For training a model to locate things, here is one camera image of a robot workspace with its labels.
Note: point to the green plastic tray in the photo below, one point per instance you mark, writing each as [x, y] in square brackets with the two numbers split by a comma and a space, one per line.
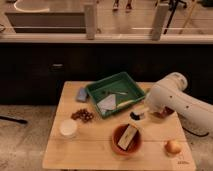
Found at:
[122, 85]

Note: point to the pile of brown nuts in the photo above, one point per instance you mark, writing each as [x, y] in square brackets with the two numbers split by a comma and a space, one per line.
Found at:
[83, 114]

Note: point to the yellow stick in tray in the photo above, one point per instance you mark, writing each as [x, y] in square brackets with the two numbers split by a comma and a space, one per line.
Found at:
[122, 104]

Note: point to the yellow onion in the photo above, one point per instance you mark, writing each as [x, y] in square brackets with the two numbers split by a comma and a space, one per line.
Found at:
[173, 147]

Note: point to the white paper cup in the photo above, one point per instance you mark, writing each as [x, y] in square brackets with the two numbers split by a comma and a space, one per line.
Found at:
[68, 128]

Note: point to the white paper in tray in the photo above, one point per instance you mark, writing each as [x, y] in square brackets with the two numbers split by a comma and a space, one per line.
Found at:
[108, 103]

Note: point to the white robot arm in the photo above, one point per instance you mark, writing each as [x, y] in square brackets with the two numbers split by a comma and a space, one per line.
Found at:
[169, 92]

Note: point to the blue sponge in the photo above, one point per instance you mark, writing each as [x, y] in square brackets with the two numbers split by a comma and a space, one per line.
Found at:
[81, 95]

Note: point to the person's shoe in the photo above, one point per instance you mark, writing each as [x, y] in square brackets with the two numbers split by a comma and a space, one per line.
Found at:
[115, 6]
[128, 7]

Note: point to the white black dish brush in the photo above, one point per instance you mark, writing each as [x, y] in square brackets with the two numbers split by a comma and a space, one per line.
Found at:
[139, 113]

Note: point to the person's right shoe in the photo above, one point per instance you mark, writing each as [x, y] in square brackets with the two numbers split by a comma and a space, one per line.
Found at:
[128, 7]

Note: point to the black object on floor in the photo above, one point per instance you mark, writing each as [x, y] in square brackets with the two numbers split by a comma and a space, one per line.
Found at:
[14, 120]

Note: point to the wooden block in bowl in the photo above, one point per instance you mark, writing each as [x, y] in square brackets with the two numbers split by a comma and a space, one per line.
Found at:
[127, 137]

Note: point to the dark red bowl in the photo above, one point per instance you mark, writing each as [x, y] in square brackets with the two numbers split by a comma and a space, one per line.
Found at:
[165, 112]

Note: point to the person's left shoe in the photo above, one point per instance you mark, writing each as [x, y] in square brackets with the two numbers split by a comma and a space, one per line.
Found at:
[115, 6]

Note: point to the orange bowl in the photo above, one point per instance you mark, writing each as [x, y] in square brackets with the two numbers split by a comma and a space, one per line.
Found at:
[134, 145]

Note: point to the wooden table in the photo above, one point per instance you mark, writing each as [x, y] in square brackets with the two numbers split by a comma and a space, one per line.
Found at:
[91, 148]

